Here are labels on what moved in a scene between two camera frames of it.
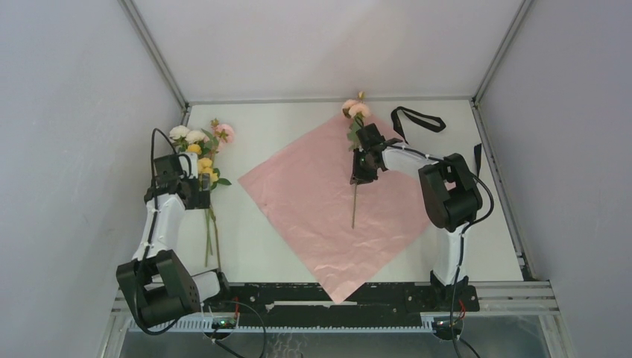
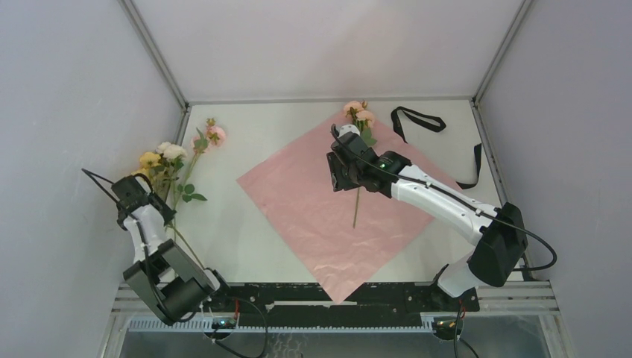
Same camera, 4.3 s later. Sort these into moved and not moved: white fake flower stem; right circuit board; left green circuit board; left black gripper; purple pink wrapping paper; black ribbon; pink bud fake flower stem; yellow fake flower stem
Moved: left black gripper; white fake flower stem; pink bud fake flower stem; yellow fake flower stem
Not moved: left green circuit board; right circuit board; black ribbon; purple pink wrapping paper
